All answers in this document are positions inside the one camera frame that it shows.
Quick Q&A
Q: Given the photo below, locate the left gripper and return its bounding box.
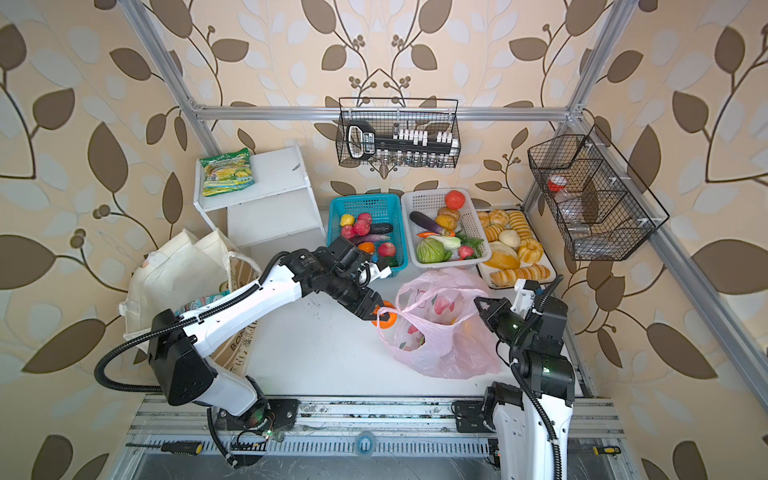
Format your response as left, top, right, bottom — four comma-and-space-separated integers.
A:
326, 268, 395, 319

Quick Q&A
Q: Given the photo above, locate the orange persimmon fruit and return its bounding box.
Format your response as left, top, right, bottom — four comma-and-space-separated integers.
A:
371, 301, 398, 329

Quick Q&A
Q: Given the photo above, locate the pink plastic grocery bag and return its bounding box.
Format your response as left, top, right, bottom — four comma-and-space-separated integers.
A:
377, 268, 501, 380

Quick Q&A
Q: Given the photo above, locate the red apple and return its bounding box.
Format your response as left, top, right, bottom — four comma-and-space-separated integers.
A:
378, 242, 397, 257

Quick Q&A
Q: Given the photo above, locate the teal plastic fruit basket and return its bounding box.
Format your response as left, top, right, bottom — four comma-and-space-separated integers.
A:
326, 194, 408, 276

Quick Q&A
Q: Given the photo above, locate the cream canvas tote bag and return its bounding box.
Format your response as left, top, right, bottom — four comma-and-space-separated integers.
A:
118, 230, 262, 340

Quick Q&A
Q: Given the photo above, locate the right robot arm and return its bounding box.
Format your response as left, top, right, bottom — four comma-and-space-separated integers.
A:
474, 275, 576, 479

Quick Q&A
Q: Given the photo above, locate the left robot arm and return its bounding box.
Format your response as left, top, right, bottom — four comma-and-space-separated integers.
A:
94, 237, 392, 428

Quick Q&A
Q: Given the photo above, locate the bread tray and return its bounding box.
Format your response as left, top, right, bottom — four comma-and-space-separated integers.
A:
478, 209, 556, 290

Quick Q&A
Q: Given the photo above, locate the green cabbage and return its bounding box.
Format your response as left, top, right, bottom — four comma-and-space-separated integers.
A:
416, 237, 452, 264

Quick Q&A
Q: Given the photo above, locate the purple eggplant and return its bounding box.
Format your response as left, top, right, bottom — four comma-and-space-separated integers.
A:
409, 211, 444, 235

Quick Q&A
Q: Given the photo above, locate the red tomato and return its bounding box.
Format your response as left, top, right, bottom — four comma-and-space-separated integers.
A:
444, 190, 466, 211

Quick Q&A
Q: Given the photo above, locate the white plastic vegetable basket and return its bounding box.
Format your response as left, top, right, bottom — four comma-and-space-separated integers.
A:
401, 188, 492, 268

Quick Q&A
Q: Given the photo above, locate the white two-tier shelf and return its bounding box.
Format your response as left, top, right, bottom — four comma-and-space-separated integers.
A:
193, 146, 325, 247

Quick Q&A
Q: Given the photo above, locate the green snack bag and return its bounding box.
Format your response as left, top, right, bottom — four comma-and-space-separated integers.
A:
199, 148, 255, 197

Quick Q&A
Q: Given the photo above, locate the black yellow screwdriver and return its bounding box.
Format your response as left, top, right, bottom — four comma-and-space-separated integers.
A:
125, 441, 204, 456

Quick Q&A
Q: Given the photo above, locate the black wire wall basket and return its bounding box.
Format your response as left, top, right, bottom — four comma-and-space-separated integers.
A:
527, 125, 670, 261

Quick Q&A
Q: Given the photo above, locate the black wire basket with bottles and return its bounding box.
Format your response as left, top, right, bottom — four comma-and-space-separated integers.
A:
335, 95, 462, 174

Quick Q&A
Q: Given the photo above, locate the small yellow handled screwdriver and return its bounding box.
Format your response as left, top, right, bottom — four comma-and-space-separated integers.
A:
568, 445, 622, 456

